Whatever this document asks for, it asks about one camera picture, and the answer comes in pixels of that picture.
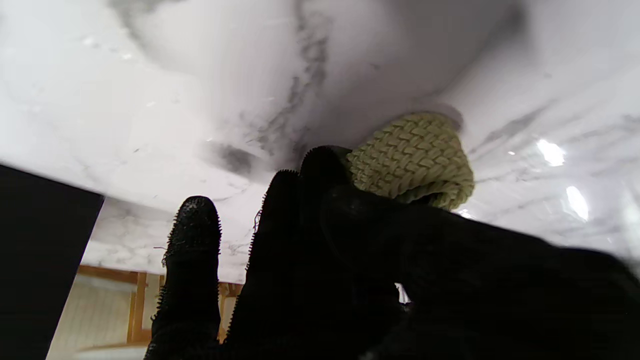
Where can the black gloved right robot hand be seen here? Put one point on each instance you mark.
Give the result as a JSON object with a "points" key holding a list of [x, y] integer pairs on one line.
{"points": [[425, 280]]}

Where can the beige woven belt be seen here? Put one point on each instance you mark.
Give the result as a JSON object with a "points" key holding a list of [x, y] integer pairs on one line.
{"points": [[415, 160]]}

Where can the black square storage box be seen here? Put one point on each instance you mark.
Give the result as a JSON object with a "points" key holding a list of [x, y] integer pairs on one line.
{"points": [[35, 260]]}

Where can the printed room scene backdrop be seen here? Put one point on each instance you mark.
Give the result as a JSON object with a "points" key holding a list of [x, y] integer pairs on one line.
{"points": [[105, 315]]}

